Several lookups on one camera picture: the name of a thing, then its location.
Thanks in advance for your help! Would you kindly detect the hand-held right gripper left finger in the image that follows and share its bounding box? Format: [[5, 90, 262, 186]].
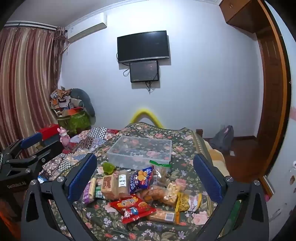
[[21, 152, 98, 241]]

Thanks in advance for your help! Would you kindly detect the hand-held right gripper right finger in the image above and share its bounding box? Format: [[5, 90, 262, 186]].
[[193, 153, 271, 241]]

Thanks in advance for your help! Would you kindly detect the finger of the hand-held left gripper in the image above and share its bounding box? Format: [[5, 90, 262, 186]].
[[2, 132, 43, 160], [6, 145, 64, 180]]

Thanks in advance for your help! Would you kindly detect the brown cracker packet red label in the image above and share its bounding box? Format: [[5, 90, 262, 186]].
[[101, 174, 121, 200]]

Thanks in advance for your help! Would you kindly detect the green candy packet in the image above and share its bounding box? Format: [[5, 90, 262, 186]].
[[102, 162, 116, 175]]

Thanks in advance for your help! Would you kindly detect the clear bag of yellow puffs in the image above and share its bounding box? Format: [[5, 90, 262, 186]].
[[161, 182, 183, 207]]

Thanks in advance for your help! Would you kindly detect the brown packet white label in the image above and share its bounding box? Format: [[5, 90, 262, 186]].
[[116, 170, 131, 197]]

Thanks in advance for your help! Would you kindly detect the clear zip bag green strip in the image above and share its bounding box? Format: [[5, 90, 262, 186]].
[[149, 160, 172, 186]]

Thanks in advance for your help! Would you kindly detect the orange fried snack bag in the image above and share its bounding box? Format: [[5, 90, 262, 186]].
[[139, 185, 168, 204]]

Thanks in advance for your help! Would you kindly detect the orange-edged cracker packet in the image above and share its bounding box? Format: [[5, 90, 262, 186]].
[[146, 209, 180, 224]]

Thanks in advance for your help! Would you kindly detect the clear plastic container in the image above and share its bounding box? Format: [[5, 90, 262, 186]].
[[107, 136, 172, 169]]

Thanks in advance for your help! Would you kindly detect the purple white snack packet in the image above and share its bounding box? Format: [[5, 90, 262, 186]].
[[82, 177, 97, 204]]

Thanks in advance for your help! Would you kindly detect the dark box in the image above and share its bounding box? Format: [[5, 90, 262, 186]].
[[43, 134, 63, 149]]

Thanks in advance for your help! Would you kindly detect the beige fleece blanket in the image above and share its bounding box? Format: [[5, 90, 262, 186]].
[[203, 139, 230, 177]]

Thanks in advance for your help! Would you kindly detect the red box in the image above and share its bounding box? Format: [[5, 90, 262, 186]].
[[38, 123, 60, 141]]

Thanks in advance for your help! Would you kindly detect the pink toy figure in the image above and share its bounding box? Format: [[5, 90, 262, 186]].
[[60, 126, 71, 149]]

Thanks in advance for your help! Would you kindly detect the yellow snack packet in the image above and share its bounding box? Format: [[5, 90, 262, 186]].
[[175, 192, 203, 213]]

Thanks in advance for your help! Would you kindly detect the patchwork quilt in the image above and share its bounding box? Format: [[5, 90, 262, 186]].
[[39, 126, 121, 181]]

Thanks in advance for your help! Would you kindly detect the grey backpack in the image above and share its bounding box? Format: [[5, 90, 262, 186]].
[[209, 125, 234, 151]]

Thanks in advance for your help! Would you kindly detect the green box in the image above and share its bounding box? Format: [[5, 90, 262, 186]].
[[57, 109, 90, 135]]

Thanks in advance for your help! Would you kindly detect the orange cardboard box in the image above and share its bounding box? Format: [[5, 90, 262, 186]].
[[61, 107, 84, 117]]

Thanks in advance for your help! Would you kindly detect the pile of patterned clothes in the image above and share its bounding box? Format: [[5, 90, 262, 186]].
[[50, 86, 72, 109]]

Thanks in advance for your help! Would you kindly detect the red snack packet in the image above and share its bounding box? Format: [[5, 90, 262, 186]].
[[109, 194, 157, 224]]

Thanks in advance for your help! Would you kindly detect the striped red curtain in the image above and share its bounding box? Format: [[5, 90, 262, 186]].
[[0, 22, 68, 160]]

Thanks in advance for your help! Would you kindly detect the blue chip bag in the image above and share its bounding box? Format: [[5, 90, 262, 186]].
[[129, 166, 154, 194]]

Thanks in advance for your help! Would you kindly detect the white door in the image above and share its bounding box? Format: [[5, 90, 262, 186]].
[[262, 0, 296, 241]]

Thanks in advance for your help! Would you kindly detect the yellow tube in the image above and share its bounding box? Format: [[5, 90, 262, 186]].
[[130, 108, 164, 128]]

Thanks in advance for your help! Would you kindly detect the white air conditioner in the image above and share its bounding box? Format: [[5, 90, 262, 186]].
[[66, 12, 109, 43]]

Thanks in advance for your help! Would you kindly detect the curtain rail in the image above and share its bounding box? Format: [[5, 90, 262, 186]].
[[6, 22, 58, 30]]

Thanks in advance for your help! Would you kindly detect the small black wall monitor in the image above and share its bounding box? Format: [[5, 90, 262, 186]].
[[129, 60, 160, 83]]

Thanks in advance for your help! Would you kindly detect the black wall television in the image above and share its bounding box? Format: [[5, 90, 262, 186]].
[[117, 30, 171, 64]]

